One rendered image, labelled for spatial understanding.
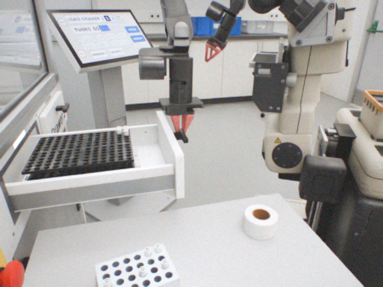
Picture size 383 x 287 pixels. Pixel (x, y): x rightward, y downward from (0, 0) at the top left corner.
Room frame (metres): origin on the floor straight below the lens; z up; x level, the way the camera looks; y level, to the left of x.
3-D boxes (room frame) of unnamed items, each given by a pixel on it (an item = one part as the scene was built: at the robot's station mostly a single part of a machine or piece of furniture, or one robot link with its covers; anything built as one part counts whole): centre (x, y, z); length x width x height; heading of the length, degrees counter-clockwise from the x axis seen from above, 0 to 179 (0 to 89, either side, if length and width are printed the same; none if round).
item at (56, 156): (0.59, 0.25, 0.87); 0.22 x 0.18 x 0.06; 104
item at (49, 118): (0.87, 0.45, 0.87); 0.29 x 0.02 x 0.11; 14
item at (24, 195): (0.59, 0.26, 0.86); 0.40 x 0.26 x 0.06; 104
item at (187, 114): (0.68, 0.03, 0.93); 0.07 x 0.07 x 0.09; 14
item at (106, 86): (1.55, 0.43, 0.51); 0.50 x 0.45 x 1.02; 55
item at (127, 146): (0.62, 0.15, 0.90); 0.18 x 0.02 x 0.01; 14
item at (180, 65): (0.68, 0.03, 1.07); 0.07 x 0.06 x 0.07; 97
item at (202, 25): (4.11, -0.33, 1.01); 0.61 x 0.41 x 0.22; 104
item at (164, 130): (0.64, 0.06, 0.87); 0.29 x 0.02 x 0.11; 14
